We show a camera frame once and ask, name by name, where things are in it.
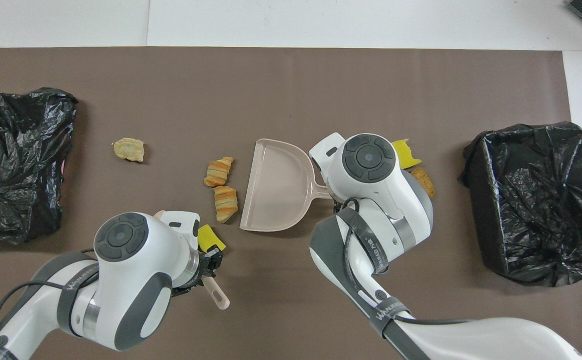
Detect crumpled black trash bag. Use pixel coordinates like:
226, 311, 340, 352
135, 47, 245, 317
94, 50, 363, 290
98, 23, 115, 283
0, 87, 79, 245

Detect pink plastic dustpan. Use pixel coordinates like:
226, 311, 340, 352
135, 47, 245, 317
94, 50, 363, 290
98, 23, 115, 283
239, 138, 332, 233

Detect open bin with black bag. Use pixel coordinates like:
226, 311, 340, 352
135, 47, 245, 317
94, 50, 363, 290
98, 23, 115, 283
458, 121, 582, 288

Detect pink hand brush black bristles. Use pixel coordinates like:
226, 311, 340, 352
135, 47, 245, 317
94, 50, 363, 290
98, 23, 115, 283
153, 210, 230, 311

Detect toy croissant piece pale end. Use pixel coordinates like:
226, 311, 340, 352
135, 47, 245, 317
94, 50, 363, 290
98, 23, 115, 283
214, 185, 239, 224

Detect pale toy bread chunk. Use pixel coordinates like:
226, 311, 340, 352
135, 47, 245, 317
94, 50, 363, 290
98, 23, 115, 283
113, 137, 145, 163

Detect brown toy potato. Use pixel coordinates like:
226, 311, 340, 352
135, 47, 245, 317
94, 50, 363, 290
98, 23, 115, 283
410, 167, 435, 198

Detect brown table mat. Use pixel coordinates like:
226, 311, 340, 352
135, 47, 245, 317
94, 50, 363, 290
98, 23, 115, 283
0, 47, 582, 360

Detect yellow sponge block green base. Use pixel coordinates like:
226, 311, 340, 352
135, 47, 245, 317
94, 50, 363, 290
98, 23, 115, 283
198, 224, 226, 252

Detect striped toy croissant piece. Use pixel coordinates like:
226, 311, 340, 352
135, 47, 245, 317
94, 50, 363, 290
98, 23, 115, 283
204, 156, 234, 188

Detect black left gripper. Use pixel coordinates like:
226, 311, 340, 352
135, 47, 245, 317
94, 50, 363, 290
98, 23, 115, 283
171, 246, 224, 298

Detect yellow sponge piece notched edge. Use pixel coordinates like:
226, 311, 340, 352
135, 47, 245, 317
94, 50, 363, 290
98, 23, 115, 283
391, 138, 422, 170

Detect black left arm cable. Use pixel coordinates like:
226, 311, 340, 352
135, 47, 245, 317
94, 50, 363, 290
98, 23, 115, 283
0, 247, 101, 341

